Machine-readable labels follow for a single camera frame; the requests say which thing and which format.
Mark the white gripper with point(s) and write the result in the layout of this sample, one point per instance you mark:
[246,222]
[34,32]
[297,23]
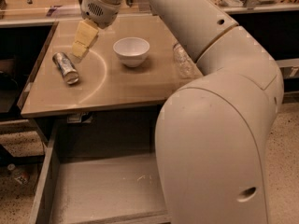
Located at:
[100,12]

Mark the silver redbull can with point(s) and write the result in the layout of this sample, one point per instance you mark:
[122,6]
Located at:
[66,67]

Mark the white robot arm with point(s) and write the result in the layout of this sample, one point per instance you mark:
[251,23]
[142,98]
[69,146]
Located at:
[210,134]

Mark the open grey wooden drawer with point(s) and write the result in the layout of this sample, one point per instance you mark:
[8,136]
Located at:
[100,173]

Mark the white ceramic bowl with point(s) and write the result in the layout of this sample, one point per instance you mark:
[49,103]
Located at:
[132,51]

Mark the grey cabinet with tabletop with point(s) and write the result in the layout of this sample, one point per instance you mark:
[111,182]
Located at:
[104,82]

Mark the clear plastic bottle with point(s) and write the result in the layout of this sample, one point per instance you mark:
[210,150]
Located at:
[185,66]

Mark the white tag on floor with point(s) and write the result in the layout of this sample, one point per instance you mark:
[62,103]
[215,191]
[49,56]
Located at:
[22,178]

